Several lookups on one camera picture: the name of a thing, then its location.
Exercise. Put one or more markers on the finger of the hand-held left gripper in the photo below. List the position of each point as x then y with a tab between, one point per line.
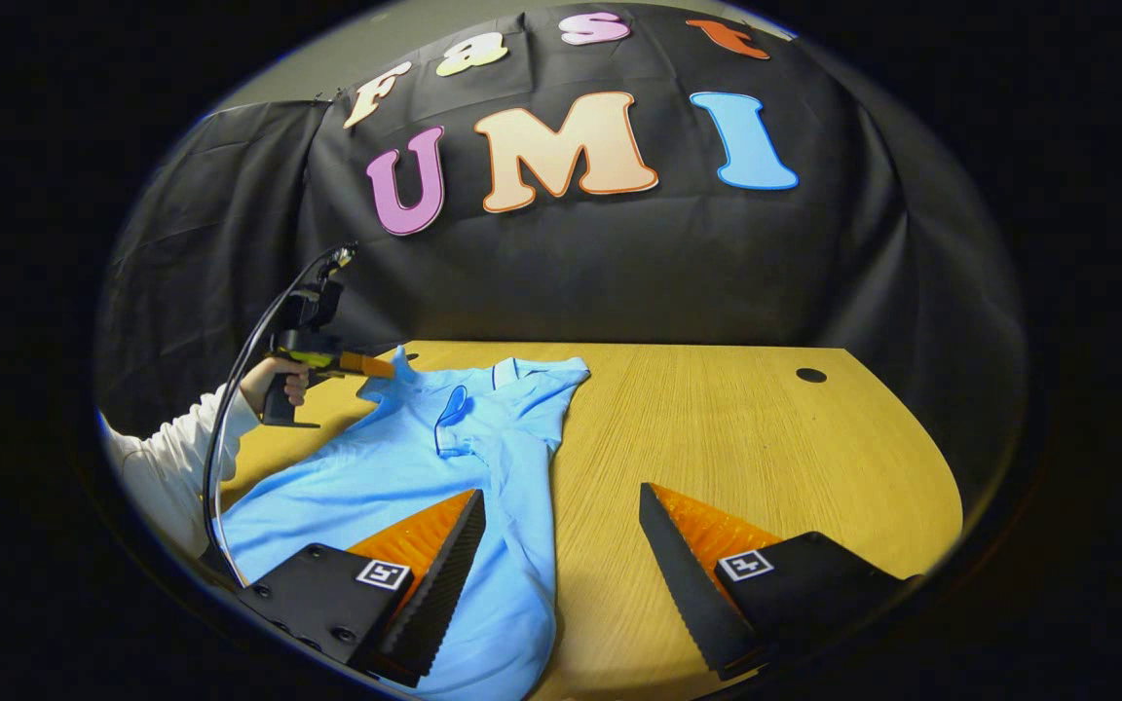
366	365

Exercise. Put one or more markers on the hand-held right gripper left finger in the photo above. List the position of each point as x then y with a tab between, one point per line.
439	584

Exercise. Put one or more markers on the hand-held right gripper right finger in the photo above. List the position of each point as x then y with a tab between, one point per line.
688	584

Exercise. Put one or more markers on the light blue T-shirt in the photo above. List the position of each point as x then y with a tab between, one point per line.
425	467

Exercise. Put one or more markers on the black backdrop cloth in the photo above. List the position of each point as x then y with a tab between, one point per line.
619	263

